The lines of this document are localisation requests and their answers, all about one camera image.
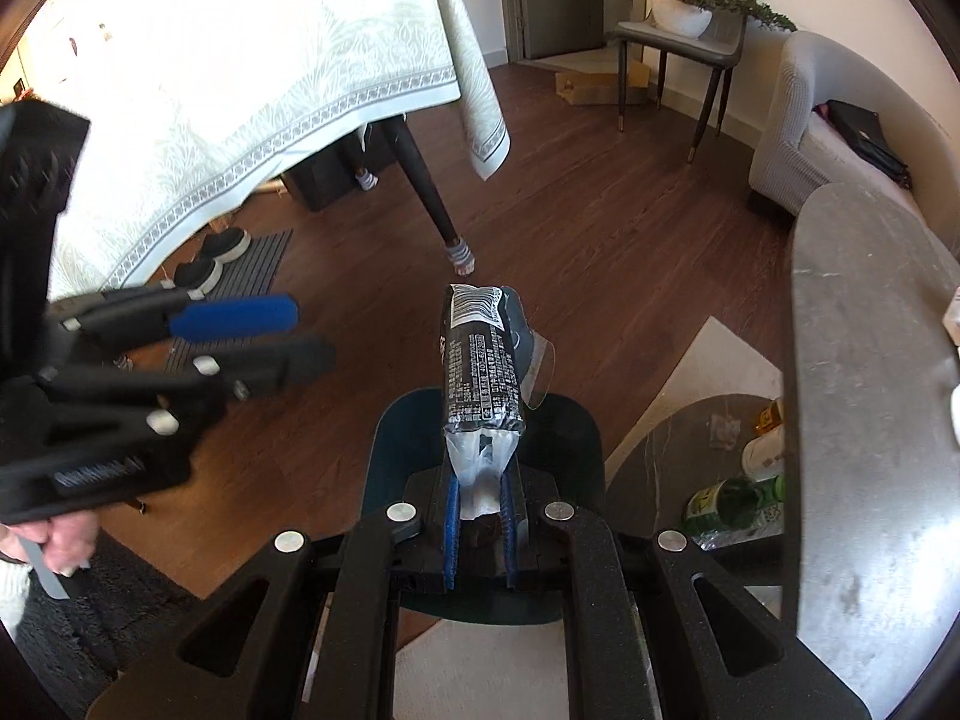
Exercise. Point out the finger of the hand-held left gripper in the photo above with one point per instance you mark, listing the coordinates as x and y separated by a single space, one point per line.
232 315
292 364

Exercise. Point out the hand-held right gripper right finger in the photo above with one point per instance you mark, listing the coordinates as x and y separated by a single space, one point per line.
508 532

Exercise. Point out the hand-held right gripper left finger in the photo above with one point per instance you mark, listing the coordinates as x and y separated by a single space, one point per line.
452 532

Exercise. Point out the dark teal trash bin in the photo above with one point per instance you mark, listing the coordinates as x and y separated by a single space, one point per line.
570 442

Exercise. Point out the black snack packet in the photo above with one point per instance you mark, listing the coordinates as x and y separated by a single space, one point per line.
480 367

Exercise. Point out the person's left forearm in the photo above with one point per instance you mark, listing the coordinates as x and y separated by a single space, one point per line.
11 592

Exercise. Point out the person's left hand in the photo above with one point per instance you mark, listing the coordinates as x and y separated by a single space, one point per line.
67 540

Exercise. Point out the black white shoe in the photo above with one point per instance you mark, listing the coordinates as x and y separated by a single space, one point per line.
196 274
225 244

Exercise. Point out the grey ribbed floor mat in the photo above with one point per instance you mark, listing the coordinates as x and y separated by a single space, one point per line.
259 262

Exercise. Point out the black box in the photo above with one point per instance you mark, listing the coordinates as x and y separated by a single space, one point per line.
322 180

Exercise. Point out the striped table leg sock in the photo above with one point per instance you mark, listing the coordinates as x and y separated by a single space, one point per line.
461 255
367 180

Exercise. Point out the green bottle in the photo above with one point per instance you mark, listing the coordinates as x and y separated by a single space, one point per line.
735 502

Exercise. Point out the clear plastic wrapper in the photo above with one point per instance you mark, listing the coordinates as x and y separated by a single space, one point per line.
724 431

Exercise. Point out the dining table with patterned tablecloth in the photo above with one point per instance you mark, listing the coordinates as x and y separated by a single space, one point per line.
262 52

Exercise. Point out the white container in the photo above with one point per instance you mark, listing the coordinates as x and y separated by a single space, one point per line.
765 454

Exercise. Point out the dark cloth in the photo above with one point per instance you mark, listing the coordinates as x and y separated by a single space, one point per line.
97 615

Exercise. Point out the round grey marble coffee table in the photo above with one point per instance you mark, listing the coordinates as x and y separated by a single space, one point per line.
862 390

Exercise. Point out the cardboard box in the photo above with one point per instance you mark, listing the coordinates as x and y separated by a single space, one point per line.
592 86

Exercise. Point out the grey dining chair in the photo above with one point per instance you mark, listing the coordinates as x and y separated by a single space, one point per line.
664 43

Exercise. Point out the grey armchair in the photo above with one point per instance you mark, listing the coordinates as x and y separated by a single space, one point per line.
795 127

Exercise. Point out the white plant pot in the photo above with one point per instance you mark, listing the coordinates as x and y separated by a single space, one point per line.
679 15

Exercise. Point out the black bag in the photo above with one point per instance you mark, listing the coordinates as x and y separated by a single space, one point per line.
862 135

